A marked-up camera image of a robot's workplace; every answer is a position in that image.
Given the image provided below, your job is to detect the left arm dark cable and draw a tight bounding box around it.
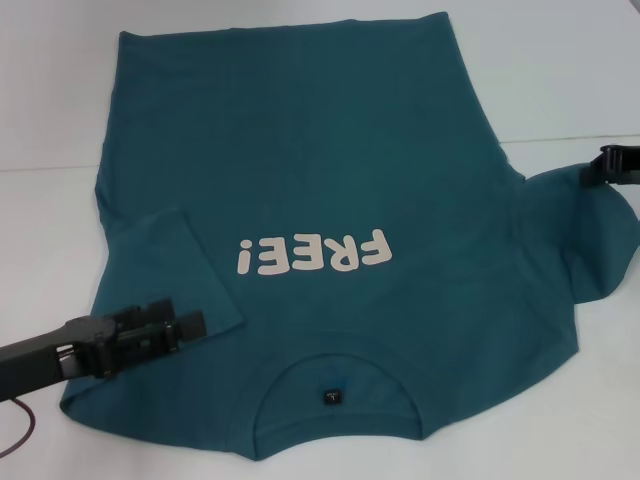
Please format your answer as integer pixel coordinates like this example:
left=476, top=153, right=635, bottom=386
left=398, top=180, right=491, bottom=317
left=0, top=397, right=37, bottom=454

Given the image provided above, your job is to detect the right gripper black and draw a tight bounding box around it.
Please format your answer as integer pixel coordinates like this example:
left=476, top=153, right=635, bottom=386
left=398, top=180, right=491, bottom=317
left=581, top=144, right=640, bottom=189

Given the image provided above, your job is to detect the teal T-shirt with FREE print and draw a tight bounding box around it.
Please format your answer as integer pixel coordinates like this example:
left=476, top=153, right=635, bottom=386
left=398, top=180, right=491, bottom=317
left=59, top=12, right=639, bottom=464

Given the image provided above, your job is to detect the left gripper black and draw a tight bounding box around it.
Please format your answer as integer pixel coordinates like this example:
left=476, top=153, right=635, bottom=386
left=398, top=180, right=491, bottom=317
left=0, top=298, right=208, bottom=399

